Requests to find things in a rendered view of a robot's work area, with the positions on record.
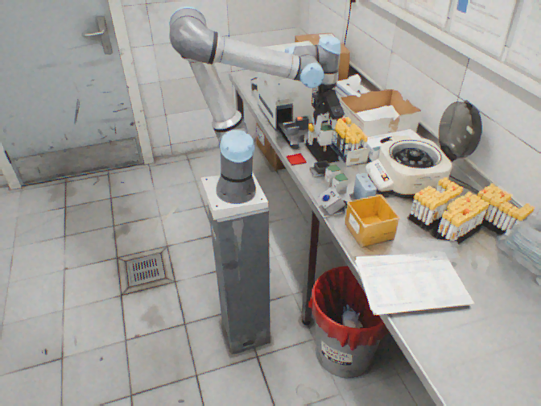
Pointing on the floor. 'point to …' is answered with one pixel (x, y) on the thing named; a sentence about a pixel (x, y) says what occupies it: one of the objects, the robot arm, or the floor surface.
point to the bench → (444, 377)
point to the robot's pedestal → (243, 277)
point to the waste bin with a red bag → (345, 352)
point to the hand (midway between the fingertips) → (324, 132)
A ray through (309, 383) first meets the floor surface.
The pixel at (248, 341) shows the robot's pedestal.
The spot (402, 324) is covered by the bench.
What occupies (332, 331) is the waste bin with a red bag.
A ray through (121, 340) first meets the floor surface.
